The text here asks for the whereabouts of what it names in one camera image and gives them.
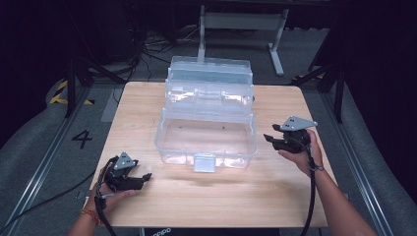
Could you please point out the person's right hand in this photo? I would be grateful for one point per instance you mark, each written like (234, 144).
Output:
(303, 160)

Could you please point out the orange wristband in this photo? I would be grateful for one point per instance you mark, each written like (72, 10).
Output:
(91, 215)

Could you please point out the yellow black floor tape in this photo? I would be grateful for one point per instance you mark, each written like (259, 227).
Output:
(60, 95)

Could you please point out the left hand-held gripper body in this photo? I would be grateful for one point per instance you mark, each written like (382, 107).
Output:
(118, 178)

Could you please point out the grey metal desk frame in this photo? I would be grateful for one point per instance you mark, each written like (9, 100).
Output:
(242, 21)

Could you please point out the metal floor rail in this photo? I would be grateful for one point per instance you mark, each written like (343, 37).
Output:
(357, 170)
(42, 167)

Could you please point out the person's dark printed clothing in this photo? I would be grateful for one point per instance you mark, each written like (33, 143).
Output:
(213, 232)

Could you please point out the clear plastic storage box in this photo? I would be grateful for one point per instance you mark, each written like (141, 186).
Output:
(206, 141)

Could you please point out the black tripod stand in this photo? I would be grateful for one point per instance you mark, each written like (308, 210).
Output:
(71, 88)
(339, 95)

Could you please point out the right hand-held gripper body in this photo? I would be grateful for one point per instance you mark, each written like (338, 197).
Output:
(296, 141)

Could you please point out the person's left hand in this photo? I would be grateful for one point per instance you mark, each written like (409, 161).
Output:
(109, 200)

